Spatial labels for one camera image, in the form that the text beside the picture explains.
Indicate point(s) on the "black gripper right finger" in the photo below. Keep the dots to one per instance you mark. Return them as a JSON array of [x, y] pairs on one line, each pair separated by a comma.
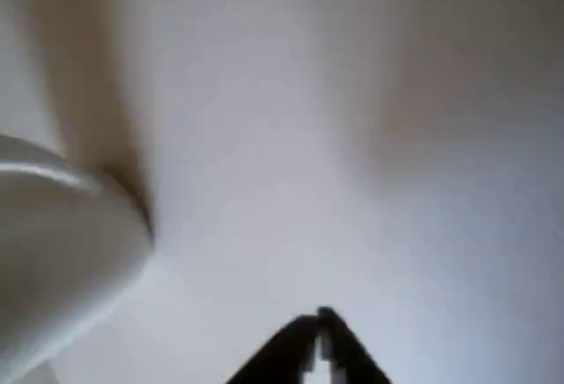
[[352, 357]]

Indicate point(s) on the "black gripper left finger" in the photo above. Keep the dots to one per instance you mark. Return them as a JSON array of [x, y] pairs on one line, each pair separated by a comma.
[[282, 357]]

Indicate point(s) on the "white ceramic mug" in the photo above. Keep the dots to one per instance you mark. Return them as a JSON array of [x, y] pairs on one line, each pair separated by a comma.
[[57, 243]]

